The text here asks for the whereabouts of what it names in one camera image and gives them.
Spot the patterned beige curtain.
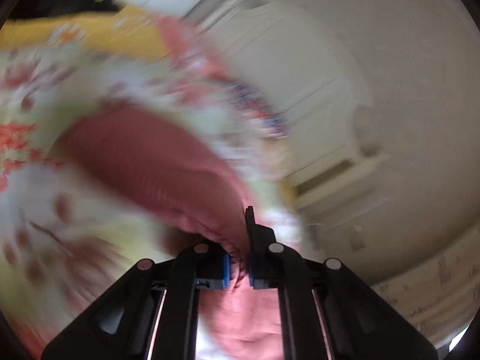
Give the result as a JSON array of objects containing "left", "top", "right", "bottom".
[{"left": 373, "top": 224, "right": 480, "bottom": 348}]

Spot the colourful embroidered pillow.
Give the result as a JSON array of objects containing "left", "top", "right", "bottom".
[{"left": 222, "top": 80, "right": 287, "bottom": 139}]

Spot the floral bed sheet mattress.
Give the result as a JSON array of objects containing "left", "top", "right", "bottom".
[{"left": 0, "top": 3, "right": 305, "bottom": 360}]

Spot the white wooden headboard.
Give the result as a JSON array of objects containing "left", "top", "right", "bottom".
[{"left": 199, "top": 0, "right": 385, "bottom": 228}]

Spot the pink quilted jacket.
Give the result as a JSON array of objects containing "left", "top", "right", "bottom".
[{"left": 55, "top": 14, "right": 305, "bottom": 360}]

